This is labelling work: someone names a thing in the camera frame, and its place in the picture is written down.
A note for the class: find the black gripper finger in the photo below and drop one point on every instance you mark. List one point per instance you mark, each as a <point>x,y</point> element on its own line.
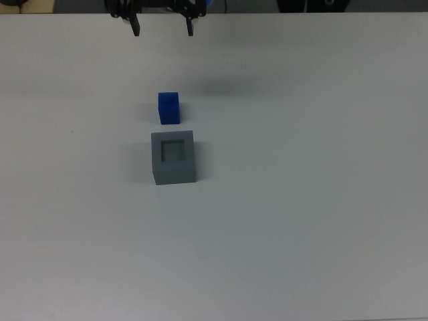
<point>135,26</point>
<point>190,26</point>

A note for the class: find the grey hollow cuboid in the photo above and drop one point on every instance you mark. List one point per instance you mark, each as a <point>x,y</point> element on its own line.
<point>174,170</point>

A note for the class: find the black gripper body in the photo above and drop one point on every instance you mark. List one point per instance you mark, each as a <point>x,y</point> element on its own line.
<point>157,3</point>

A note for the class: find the blue block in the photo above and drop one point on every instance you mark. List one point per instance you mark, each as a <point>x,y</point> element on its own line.
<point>169,108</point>

